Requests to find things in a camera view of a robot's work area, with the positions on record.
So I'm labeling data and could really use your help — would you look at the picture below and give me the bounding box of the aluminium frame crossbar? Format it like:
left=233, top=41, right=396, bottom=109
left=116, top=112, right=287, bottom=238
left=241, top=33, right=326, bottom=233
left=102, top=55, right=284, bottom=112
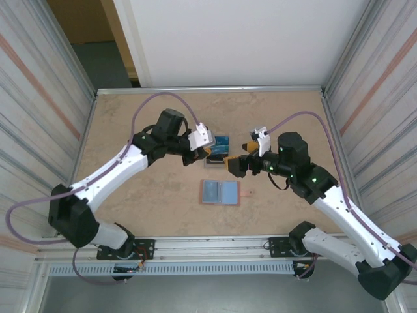
left=95, top=85, right=328, bottom=97

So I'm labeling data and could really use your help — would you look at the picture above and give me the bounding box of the small green circuit board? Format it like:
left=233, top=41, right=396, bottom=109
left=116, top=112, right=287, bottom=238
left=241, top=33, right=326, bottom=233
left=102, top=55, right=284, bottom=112
left=113, top=263, right=146, bottom=273

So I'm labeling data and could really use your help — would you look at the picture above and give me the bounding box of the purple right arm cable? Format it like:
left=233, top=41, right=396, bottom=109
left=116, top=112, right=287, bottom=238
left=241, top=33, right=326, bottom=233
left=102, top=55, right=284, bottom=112
left=266, top=111, right=417, bottom=281

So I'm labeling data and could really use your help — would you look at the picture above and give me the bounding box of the grey slotted cable duct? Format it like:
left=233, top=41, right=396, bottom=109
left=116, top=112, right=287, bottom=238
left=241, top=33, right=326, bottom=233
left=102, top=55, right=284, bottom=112
left=48, top=262, right=296, bottom=277

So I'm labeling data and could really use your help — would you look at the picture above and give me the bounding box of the aluminium table side rail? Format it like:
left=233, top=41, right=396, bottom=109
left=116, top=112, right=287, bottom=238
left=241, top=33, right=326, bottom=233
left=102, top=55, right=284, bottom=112
left=65, top=93, right=98, bottom=188
left=321, top=93, right=369, bottom=233

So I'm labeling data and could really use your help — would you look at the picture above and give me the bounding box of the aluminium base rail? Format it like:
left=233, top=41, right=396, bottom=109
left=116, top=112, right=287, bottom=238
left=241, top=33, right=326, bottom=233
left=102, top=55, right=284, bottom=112
left=34, top=233, right=390, bottom=263

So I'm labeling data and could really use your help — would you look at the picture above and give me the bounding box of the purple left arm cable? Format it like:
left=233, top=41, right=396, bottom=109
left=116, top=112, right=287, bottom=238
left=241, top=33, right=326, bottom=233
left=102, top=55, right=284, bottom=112
left=5, top=91, right=203, bottom=286

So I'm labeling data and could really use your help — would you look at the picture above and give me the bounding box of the pink leather card holder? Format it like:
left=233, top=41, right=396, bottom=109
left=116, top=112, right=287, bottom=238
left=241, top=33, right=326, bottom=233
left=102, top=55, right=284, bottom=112
left=198, top=179, right=254, bottom=207

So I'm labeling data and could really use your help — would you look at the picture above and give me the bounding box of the brown wooden door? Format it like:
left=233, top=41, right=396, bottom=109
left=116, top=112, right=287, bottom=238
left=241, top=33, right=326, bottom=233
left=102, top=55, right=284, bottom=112
left=47, top=0, right=115, bottom=45

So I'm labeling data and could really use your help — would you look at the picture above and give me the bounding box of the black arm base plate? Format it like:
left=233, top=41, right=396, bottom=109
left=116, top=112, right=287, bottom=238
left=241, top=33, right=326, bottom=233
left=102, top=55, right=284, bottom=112
left=96, top=239, right=156, bottom=261
left=267, top=237, right=296, bottom=258

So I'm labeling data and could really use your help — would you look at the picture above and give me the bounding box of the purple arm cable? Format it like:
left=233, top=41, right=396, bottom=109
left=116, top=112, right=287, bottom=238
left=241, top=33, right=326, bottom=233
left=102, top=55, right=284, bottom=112
left=266, top=111, right=417, bottom=281
left=5, top=91, right=203, bottom=286

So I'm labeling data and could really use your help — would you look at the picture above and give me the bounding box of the aluminium corner post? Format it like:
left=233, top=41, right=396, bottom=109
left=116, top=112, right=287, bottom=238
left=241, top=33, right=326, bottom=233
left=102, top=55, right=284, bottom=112
left=40, top=0, right=98, bottom=98
left=324, top=0, right=390, bottom=95

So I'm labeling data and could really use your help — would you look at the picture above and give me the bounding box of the striped translucent side panel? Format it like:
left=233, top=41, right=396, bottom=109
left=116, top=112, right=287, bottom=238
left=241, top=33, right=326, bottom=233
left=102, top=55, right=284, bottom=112
left=0, top=0, right=97, bottom=284
left=325, top=0, right=417, bottom=258

